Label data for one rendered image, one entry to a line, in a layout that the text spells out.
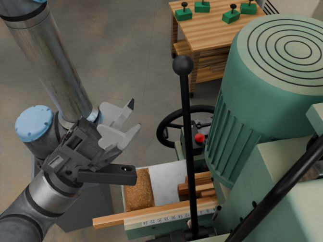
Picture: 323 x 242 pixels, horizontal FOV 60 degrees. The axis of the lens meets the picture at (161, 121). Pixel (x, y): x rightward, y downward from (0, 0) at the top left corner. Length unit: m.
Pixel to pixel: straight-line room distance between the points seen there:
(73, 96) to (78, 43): 1.96
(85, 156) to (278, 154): 0.32
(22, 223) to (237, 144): 0.39
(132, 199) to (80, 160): 0.39
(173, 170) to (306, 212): 0.71
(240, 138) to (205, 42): 1.54
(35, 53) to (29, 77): 1.89
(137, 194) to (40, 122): 0.47
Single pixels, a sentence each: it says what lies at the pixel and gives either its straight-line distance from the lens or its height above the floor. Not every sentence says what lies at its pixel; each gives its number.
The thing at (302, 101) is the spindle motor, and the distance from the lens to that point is 0.38.
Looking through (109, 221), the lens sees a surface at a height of 0.94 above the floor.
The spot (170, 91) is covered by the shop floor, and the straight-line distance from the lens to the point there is 2.34.
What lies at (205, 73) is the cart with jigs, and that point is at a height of 0.18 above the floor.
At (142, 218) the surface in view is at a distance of 0.84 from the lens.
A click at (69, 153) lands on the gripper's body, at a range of 0.52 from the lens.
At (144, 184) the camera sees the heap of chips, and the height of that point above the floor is 0.93.
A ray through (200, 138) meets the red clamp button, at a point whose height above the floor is 1.03.
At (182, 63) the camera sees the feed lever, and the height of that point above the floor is 1.45.
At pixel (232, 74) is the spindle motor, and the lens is 0.41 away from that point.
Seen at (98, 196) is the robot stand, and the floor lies 0.42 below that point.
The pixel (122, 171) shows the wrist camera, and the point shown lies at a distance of 0.57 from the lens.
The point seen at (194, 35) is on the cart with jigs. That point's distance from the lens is 2.02.
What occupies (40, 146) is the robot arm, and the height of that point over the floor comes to 0.83.
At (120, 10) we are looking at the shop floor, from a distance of 3.24.
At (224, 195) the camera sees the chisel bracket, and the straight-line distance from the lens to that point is 0.75.
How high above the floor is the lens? 1.76
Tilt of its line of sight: 55 degrees down
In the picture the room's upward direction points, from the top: straight up
